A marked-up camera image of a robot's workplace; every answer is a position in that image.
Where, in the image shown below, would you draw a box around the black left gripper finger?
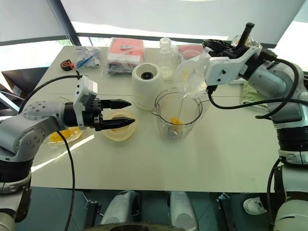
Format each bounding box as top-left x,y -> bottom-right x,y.
101,98 -> 132,110
95,117 -> 136,132

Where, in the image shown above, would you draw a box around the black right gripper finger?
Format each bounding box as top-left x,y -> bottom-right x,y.
202,39 -> 228,58
237,22 -> 256,51

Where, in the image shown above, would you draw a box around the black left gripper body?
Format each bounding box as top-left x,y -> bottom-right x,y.
81,97 -> 104,132

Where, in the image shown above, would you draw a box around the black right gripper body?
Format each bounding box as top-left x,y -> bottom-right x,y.
223,46 -> 249,59

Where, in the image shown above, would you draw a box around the cream blender jar lid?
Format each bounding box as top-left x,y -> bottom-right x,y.
103,111 -> 141,143

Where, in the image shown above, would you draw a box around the white blender base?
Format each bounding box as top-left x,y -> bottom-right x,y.
131,62 -> 165,112

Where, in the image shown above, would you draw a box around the orange segments on clear plate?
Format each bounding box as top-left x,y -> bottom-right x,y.
49,127 -> 80,143

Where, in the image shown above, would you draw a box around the orange segments in blender jar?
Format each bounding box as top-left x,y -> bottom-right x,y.
169,116 -> 184,126

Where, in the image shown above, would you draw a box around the clear blender jar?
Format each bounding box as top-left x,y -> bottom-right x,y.
151,87 -> 203,144

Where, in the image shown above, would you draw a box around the clear glass dish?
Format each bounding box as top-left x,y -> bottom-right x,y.
231,34 -> 262,49

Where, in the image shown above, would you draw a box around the red packet in clear bag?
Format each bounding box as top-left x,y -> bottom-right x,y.
177,44 -> 205,64
103,37 -> 146,77

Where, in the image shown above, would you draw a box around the green cloth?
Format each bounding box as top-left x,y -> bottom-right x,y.
241,81 -> 268,112

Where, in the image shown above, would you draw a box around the clear plastic bottle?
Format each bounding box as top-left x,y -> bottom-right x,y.
157,37 -> 181,79

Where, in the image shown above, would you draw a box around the blue and white item bag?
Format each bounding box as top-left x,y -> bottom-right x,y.
75,46 -> 101,70

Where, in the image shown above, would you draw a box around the orange black tape measure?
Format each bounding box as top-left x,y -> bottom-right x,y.
59,59 -> 74,72

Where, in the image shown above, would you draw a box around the silver rounded robot leg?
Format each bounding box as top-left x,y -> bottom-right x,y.
169,191 -> 198,231
100,190 -> 143,228

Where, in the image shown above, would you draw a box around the white shoe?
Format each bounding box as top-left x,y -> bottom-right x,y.
243,196 -> 268,217

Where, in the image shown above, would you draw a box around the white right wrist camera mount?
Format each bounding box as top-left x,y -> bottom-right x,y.
206,46 -> 262,87

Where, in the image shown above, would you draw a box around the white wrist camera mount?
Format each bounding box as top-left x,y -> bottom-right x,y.
73,75 -> 99,130
206,46 -> 262,87

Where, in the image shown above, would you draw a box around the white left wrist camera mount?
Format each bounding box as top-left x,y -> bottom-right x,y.
73,75 -> 99,130

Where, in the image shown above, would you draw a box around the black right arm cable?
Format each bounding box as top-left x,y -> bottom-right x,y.
207,58 -> 305,119

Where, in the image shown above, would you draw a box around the black table leg bracket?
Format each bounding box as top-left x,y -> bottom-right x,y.
216,192 -> 236,231
85,200 -> 102,228

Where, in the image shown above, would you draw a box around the black right shoulder cable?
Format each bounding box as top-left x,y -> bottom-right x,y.
266,155 -> 285,231

